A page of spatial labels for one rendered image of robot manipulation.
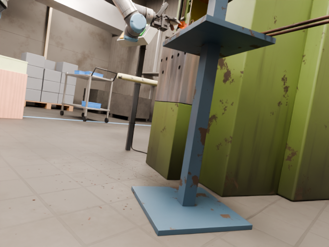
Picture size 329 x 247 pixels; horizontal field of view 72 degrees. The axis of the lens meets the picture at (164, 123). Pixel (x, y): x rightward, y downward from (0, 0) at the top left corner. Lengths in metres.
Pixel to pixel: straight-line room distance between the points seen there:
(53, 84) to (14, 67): 2.87
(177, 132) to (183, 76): 0.33
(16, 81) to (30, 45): 4.52
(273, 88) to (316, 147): 0.45
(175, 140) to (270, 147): 0.56
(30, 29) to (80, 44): 1.52
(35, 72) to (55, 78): 0.48
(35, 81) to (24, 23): 2.33
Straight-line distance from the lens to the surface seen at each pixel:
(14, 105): 3.56
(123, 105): 5.92
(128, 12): 1.35
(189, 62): 1.38
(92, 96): 7.09
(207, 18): 0.81
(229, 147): 1.25
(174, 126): 1.35
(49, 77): 6.33
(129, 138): 2.07
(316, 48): 1.60
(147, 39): 1.95
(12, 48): 7.88
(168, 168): 1.38
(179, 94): 1.34
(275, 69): 1.44
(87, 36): 8.77
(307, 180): 1.62
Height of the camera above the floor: 0.41
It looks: 3 degrees down
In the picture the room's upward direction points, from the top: 9 degrees clockwise
